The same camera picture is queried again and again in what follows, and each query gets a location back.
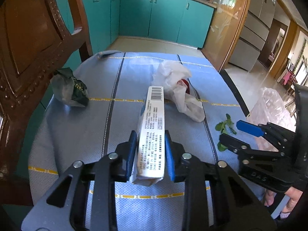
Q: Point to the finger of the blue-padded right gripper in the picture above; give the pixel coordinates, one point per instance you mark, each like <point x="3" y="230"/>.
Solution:
<point x="169" y="156"/>

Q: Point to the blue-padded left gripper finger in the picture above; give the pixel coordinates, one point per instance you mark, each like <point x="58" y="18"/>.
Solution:
<point x="130" y="154"/>

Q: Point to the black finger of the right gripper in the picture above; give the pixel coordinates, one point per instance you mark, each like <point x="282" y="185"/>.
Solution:
<point x="235" y="145"/>

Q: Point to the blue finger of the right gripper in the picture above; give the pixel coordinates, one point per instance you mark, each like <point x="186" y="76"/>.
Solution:
<point x="249" y="128"/>

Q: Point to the white medicine box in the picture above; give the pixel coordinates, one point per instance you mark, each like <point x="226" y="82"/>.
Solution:
<point x="149" y="160"/>

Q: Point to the dark green foil wrapper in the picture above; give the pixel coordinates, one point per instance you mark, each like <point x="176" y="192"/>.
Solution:
<point x="68" y="89"/>

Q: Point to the clear trash bag liner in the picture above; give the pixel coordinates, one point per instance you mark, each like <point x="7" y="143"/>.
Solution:
<point x="270" y="108"/>

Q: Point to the teal lower kitchen cabinets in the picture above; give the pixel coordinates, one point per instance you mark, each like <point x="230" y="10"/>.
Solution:
<point x="129" y="26"/>

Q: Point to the person's right hand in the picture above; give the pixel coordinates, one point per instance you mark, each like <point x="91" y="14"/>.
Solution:
<point x="292" y="196"/>

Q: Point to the green vegetable leaves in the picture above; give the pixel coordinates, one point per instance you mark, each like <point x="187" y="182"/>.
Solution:
<point x="226" y="127"/>

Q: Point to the white crumpled plastic bag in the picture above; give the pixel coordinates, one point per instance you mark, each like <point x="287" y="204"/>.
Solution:
<point x="173" y="77"/>

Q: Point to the silver refrigerator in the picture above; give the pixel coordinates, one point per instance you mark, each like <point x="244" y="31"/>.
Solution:
<point x="254" y="33"/>

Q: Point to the glass sliding door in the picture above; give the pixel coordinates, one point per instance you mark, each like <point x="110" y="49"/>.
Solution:
<point x="225" y="29"/>

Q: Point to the brown wooden chair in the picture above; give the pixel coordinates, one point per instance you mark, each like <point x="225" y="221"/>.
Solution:
<point x="34" y="43"/>

